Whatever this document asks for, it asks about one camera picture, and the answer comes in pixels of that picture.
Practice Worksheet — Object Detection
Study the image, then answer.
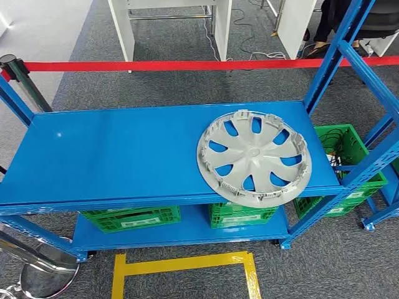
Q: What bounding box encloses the grey plastic wheel cover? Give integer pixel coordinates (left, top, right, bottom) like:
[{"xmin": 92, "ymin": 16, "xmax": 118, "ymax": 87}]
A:
[{"xmin": 196, "ymin": 108, "xmax": 312, "ymax": 209}]

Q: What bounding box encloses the blue metal shelf rack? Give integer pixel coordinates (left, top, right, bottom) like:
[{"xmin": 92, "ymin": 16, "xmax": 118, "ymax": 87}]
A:
[
  {"xmin": 0, "ymin": 0, "xmax": 399, "ymax": 263},
  {"xmin": 361, "ymin": 113, "xmax": 399, "ymax": 232}
]

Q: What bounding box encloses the white desk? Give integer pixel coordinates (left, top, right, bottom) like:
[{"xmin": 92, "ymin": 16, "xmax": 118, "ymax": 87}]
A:
[
  {"xmin": 261, "ymin": 0, "xmax": 323, "ymax": 60},
  {"xmin": 107, "ymin": 0, "xmax": 234, "ymax": 74}
]

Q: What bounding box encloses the person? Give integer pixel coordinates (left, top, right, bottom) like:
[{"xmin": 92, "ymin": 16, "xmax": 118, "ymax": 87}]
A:
[{"xmin": 304, "ymin": 0, "xmax": 362, "ymax": 59}]

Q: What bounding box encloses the chrome stanchion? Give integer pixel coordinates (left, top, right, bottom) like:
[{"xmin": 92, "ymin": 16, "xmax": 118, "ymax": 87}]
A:
[
  {"xmin": 0, "ymin": 229, "xmax": 82, "ymax": 299},
  {"xmin": 0, "ymin": 54, "xmax": 53, "ymax": 113}
]

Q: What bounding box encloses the black office chair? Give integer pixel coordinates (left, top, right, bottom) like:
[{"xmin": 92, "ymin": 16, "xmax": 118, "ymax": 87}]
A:
[{"xmin": 352, "ymin": 0, "xmax": 399, "ymax": 41}]

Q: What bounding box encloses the white floor cable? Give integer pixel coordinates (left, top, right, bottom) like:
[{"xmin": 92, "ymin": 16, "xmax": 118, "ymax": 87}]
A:
[{"xmin": 202, "ymin": 4, "xmax": 288, "ymax": 63}]

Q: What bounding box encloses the black floor cable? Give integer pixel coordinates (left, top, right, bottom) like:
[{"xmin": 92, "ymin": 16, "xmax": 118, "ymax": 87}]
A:
[{"xmin": 231, "ymin": 7, "xmax": 261, "ymax": 57}]

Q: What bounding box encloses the black cable bundle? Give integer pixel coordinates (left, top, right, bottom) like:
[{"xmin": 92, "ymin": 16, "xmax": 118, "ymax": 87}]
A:
[{"xmin": 320, "ymin": 128, "xmax": 348, "ymax": 161}]

